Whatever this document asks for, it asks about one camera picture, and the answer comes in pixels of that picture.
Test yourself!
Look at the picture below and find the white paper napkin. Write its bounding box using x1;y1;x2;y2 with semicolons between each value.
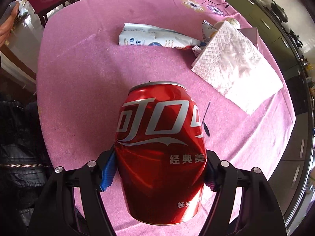
191;22;284;115

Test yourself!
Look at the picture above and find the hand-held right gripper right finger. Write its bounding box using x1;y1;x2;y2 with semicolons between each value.
199;150;287;236

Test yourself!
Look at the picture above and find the red cola can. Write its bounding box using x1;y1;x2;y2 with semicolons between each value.
115;81;209;225

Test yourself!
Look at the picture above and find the black wok with lid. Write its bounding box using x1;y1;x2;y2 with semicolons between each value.
269;0;288;22

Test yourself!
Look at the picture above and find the pink floral tablecloth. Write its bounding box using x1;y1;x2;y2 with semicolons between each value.
36;0;296;236

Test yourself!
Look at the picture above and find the person's left hand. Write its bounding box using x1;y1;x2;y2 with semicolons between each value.
0;1;20;46

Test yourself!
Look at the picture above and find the white printed paper cup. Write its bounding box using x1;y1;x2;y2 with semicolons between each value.
201;17;241;43

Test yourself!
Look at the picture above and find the pink cardboard box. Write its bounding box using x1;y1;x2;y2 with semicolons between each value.
237;27;260;49

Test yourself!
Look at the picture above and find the person's dark jacket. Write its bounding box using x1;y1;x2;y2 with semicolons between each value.
0;98;53;236

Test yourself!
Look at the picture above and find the white snack packet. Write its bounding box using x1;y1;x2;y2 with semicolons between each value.
119;23;206;51

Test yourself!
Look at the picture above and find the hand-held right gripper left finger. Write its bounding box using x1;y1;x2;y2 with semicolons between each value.
27;146;117;236

